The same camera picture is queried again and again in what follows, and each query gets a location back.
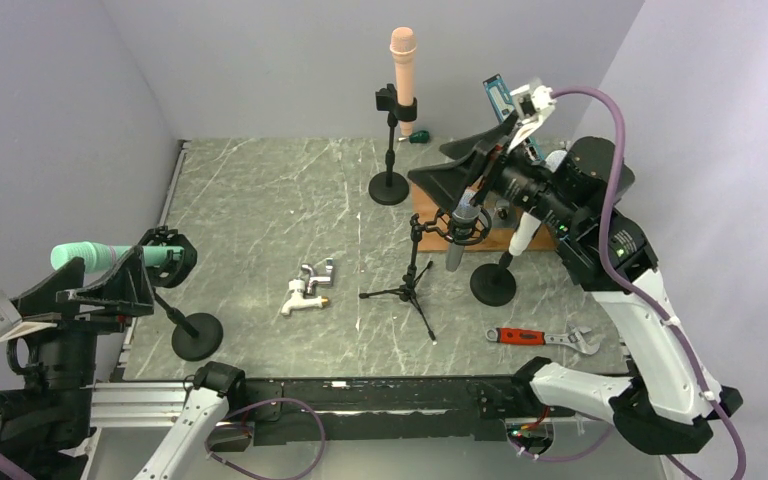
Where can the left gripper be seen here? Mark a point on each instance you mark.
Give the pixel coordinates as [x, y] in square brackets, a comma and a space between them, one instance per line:
[126, 289]

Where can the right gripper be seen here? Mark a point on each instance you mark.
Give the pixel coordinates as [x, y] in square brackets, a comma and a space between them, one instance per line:
[447, 182]

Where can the mint green microphone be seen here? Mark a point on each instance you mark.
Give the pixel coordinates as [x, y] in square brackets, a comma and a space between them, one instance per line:
[100, 257]

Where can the black shock mount desk stand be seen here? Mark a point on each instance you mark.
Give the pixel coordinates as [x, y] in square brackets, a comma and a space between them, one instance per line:
[185, 318]

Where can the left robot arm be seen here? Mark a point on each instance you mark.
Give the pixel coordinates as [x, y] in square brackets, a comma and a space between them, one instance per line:
[39, 428]

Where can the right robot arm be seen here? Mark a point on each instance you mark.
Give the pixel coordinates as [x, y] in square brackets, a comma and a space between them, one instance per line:
[667, 404]

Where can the grey condenser microphone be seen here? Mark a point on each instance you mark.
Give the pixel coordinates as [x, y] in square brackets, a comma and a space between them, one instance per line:
[463, 219]

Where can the black round base clip stand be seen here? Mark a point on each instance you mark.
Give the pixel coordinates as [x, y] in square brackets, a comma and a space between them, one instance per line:
[388, 187]

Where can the white microphone silver grille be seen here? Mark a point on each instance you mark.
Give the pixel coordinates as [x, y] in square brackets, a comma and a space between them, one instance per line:
[530, 235]

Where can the white and chrome faucet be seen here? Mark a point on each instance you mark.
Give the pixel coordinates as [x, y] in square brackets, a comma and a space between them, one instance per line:
[302, 290]

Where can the green handled screwdriver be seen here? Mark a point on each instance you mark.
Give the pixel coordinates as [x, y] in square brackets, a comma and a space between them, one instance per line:
[417, 137]

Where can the black tripod shock mount stand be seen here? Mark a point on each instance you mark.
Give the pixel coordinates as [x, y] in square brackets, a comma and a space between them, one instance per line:
[438, 225]

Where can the blue network switch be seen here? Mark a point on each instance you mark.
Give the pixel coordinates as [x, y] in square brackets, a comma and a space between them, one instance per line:
[500, 99]

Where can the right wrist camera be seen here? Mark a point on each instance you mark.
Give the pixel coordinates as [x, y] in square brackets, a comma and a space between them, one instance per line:
[533, 104]

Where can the red handled adjustable wrench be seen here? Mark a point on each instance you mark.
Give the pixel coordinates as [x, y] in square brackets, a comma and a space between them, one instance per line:
[574, 338]

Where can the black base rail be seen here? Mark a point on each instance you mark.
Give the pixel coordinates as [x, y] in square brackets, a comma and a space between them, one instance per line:
[283, 410]

